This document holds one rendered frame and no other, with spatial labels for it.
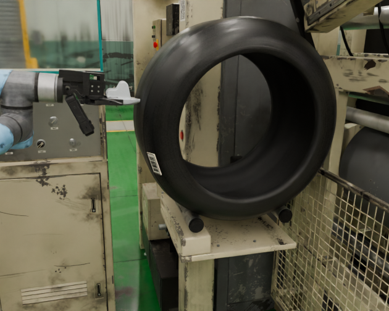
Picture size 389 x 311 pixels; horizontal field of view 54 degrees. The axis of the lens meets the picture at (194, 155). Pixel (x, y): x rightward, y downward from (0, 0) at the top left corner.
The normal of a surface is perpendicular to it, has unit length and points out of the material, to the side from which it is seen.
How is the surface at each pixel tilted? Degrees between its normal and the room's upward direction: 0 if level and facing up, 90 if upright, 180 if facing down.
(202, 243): 90
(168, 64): 63
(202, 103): 90
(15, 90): 93
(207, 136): 90
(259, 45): 79
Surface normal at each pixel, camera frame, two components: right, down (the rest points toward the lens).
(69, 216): 0.25, 0.28
